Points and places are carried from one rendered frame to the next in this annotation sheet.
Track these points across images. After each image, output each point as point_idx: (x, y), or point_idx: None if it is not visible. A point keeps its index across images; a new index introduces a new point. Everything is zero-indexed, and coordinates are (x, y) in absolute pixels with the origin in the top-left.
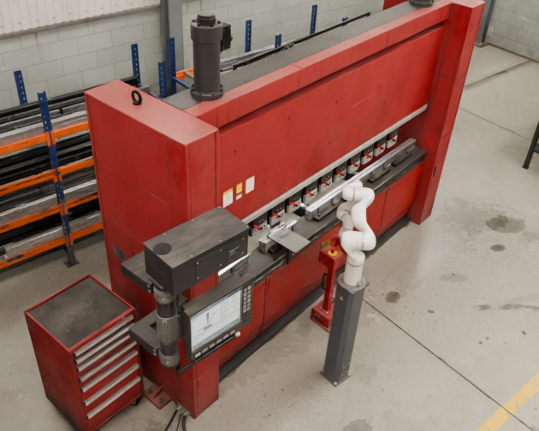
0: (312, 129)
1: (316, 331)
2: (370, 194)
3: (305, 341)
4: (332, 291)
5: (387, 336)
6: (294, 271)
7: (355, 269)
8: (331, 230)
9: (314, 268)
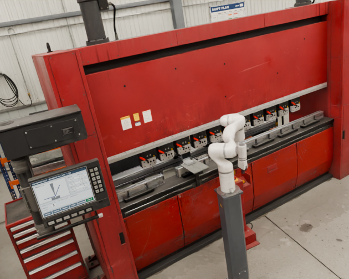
0: (204, 82)
1: None
2: (240, 118)
3: (223, 254)
4: (243, 215)
5: (294, 256)
6: (208, 195)
7: (224, 176)
8: None
9: None
